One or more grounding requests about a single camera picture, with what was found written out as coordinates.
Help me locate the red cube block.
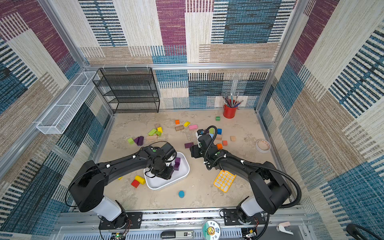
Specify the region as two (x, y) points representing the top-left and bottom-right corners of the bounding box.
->
(131, 180), (140, 188)

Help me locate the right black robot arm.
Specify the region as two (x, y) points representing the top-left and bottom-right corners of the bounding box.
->
(190, 126), (302, 224)

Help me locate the yellow calculator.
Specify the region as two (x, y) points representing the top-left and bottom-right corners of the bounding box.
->
(213, 170), (236, 193)

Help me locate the black wire shelf rack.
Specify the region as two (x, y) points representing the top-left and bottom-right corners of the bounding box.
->
(93, 67), (160, 114)

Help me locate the lime green cube left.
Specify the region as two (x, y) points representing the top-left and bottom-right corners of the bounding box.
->
(128, 138), (135, 145)

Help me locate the brown wooden brick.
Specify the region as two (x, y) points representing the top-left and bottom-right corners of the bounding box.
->
(175, 125), (185, 131)

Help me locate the white plastic storage bin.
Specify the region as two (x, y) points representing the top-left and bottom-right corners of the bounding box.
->
(145, 152), (190, 191)

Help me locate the red pen cup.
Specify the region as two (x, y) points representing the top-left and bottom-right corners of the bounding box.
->
(223, 105), (238, 119)

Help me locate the yellow cylinder block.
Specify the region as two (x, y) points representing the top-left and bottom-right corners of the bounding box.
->
(135, 175), (146, 185)

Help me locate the purple flat brick centre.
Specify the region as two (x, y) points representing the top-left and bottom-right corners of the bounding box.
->
(185, 142), (194, 149)

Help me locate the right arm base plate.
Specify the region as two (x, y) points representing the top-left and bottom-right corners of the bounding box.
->
(219, 208), (267, 226)

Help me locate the roll of tape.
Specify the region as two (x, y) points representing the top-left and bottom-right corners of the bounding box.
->
(256, 139), (271, 154)

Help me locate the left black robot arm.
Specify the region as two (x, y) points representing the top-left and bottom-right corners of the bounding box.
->
(68, 142), (177, 222)

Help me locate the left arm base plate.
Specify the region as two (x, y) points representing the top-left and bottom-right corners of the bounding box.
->
(99, 212), (143, 230)

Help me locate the white mesh wall basket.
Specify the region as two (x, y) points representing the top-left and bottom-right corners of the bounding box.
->
(37, 72), (96, 135)

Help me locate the long purple brick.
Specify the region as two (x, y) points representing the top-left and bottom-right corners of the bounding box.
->
(173, 158), (181, 171)

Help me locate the long natural wood brick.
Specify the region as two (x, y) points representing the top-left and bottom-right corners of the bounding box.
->
(146, 135), (158, 141)

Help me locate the lime green brick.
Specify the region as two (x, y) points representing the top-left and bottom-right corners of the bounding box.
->
(148, 129), (157, 136)

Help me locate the round green sticker badge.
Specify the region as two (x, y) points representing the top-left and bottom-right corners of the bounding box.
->
(202, 220), (222, 240)

